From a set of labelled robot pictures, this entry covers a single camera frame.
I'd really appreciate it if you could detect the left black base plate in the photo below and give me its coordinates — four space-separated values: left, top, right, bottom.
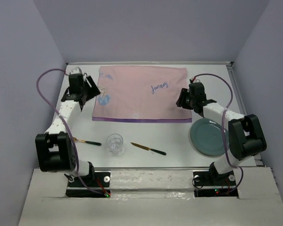
64 171 111 198

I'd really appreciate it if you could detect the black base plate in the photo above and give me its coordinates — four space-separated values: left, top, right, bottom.
192 171 238 198
64 171 111 198

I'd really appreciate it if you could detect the teal ceramic plate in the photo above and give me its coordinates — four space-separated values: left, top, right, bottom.
190 118 225 157

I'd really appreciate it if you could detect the clear drinking glass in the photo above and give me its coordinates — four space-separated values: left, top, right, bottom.
106 133 125 156

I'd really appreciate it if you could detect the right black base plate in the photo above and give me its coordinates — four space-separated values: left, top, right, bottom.
192 171 238 198

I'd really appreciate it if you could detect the pink cloth placemat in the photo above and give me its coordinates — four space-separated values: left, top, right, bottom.
92 65 192 123

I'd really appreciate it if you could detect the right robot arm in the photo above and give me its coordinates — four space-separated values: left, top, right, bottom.
176 82 267 186

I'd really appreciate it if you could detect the gold fork black handle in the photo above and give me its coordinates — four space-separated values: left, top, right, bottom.
73 137 102 146

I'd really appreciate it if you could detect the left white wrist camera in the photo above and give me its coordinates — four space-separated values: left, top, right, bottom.
69 67 83 75

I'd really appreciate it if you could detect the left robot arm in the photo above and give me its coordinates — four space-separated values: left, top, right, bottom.
35 67 100 186

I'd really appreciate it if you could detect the gold knife black handle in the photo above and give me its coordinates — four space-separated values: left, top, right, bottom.
131 142 166 155

